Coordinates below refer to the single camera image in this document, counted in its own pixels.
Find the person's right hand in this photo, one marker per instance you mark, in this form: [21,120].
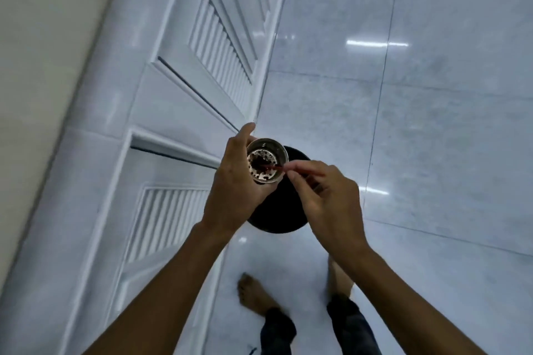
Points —
[333,213]

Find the person's left hand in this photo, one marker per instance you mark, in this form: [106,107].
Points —
[233,188]

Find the person's right thumb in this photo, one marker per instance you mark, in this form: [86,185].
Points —
[300,185]

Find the person's left thumb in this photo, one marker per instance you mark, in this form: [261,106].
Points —
[245,136]

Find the thin red stick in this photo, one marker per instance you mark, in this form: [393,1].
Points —
[280,167]

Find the round metal sink strainer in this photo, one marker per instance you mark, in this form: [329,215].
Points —
[270,151]

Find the person's right forearm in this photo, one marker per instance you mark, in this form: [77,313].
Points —
[399,304]

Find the person's left forearm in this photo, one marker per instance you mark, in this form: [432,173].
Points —
[166,296]

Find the black round waste bin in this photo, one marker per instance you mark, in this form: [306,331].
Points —
[283,209]

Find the person's right leg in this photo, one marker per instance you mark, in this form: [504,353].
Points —
[338,280]

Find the person's left foot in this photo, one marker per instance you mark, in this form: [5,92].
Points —
[256,294]

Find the dark trousers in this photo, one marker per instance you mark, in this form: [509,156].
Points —
[354,329]

